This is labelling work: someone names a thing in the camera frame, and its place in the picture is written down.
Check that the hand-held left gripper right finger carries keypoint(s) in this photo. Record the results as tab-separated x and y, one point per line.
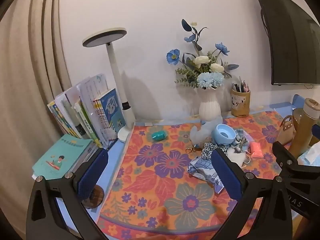
226	177

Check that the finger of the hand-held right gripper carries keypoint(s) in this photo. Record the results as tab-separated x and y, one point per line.
283	155

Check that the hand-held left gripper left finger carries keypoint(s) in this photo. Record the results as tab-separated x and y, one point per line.
92	172

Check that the purple wipes packet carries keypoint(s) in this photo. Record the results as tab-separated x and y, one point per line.
248	137

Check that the pink soft packet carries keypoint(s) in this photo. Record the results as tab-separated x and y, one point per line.
257	148

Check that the white fluffy heart pendant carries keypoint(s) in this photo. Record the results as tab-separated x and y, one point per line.
236	157

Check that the small beige handbag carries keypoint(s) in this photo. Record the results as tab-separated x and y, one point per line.
286	132

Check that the brown round coaster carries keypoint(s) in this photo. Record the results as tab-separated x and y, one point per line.
98	199

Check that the blue white leaf packet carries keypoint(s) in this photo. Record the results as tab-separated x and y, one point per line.
200	167

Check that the white tissue pack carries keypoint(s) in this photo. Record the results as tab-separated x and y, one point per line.
312	155

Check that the amber bottle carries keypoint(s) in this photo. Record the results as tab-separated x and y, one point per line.
303	130

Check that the black white checked scrunchie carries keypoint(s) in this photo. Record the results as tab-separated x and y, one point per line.
208	150

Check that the teal cover book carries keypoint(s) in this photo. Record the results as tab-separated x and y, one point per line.
60	157

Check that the light blue round bowl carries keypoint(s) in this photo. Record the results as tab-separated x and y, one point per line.
223	133

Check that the blue plaid cloth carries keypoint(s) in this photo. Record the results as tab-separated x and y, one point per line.
238	135

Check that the gold key clasp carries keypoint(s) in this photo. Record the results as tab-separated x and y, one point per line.
191	150

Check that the grey plush toy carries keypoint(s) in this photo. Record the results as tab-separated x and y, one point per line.
200	133

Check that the row of standing books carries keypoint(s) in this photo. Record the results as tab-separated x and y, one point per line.
85	110

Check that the orange floral table mat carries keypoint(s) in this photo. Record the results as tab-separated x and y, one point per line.
155	180

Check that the wooden pen holder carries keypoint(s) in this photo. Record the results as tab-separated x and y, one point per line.
240	103

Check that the small teal sharpener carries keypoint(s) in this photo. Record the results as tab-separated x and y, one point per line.
158	136

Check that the bunch of pens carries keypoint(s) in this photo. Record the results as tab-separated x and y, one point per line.
241	86

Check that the beige curtain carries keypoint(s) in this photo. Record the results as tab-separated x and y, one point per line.
30	80

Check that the white desk lamp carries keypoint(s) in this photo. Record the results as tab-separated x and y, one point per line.
113	62

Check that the black wall screen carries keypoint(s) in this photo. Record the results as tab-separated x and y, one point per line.
287	42

